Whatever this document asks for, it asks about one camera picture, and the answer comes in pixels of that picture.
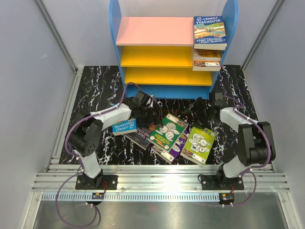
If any light blue 26-storey book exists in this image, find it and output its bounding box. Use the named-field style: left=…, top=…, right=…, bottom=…
left=112, top=104, right=137, bottom=136

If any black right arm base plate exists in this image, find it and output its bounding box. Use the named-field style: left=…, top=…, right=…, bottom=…
left=198, top=174, right=244, bottom=191

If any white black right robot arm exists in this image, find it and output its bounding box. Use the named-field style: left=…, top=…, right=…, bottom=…
left=184, top=92, right=276, bottom=191

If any right small circuit board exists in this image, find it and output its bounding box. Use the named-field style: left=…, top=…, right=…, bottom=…
left=219, top=193, right=235, bottom=203

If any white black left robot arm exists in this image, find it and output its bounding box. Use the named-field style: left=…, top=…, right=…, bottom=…
left=64, top=91, right=162, bottom=190

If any aluminium mounting rail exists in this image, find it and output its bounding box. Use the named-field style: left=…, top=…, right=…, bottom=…
left=32, top=165, right=290, bottom=193

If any dark tale of two cities book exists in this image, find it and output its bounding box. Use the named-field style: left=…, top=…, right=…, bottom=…
left=125, top=123, right=155, bottom=150

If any blue 91-storey treehouse book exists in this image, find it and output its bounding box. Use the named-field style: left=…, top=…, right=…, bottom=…
left=193, top=16, right=227, bottom=51

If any lime green treehouse book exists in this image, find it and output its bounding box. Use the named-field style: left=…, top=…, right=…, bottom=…
left=180, top=127, right=216, bottom=166

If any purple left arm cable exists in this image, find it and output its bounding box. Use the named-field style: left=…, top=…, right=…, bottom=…
left=55, top=82, right=143, bottom=228

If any blue pink yellow bookshelf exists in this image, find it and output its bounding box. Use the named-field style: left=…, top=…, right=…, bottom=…
left=109, top=0, right=239, bottom=100

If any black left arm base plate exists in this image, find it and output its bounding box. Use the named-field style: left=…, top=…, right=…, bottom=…
left=75, top=175, right=118, bottom=190

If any purple treehouse book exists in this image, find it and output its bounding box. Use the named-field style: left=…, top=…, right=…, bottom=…
left=151, top=130, right=190, bottom=164

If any small circuit board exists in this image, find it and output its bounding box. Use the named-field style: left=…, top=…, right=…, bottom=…
left=91, top=192, right=105, bottom=200
left=219, top=193, right=235, bottom=203

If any left small circuit board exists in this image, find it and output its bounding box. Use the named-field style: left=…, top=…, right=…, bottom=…
left=91, top=192, right=105, bottom=200

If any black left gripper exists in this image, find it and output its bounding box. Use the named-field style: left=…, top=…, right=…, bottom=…
left=137, top=105, right=163, bottom=129

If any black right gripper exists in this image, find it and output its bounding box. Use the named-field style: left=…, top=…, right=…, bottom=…
left=183, top=97, right=214, bottom=130

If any slotted grey cable duct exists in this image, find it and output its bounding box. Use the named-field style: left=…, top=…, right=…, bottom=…
left=42, top=192, right=220, bottom=202

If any yellow 130-storey treehouse book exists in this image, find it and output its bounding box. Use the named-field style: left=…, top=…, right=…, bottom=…
left=192, top=48, right=221, bottom=72

